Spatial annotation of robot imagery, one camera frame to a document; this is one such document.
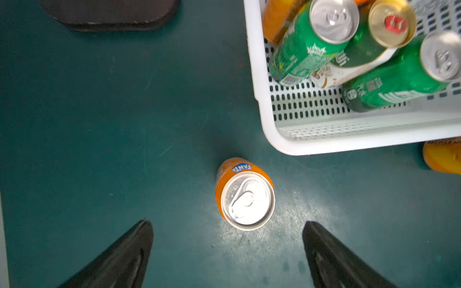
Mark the orange Fanta can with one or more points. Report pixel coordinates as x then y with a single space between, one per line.
244 194

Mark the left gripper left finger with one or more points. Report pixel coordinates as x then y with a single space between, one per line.
122 265

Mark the black metal cup stand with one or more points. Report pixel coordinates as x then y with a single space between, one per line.
111 15

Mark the white plastic basket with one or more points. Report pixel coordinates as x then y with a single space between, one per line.
304 120

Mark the green soda can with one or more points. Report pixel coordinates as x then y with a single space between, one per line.
426 65

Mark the orange yellow drink can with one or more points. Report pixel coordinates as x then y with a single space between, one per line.
443 155

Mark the green gold-top can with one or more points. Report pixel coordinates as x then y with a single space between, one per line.
385 27

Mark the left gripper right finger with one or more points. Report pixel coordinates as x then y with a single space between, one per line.
333 265

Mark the orange can back left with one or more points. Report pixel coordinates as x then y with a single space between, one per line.
278 16

